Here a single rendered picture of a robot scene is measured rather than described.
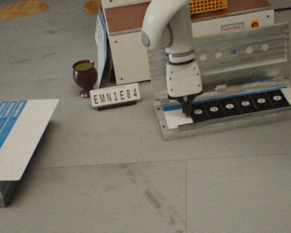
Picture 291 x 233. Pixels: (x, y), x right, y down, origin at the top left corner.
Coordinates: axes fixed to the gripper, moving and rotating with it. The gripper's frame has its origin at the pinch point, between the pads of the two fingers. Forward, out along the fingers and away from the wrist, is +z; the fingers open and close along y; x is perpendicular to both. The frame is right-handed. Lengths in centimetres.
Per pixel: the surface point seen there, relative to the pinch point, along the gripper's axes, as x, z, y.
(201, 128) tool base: -7.0, 4.3, 2.7
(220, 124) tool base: -6.9, 4.0, 8.4
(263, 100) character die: 0.4, 1.4, 23.5
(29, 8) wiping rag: 110, -19, -51
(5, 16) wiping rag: 105, -18, -61
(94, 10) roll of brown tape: 93, -17, -23
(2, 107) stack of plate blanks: 11, -7, -55
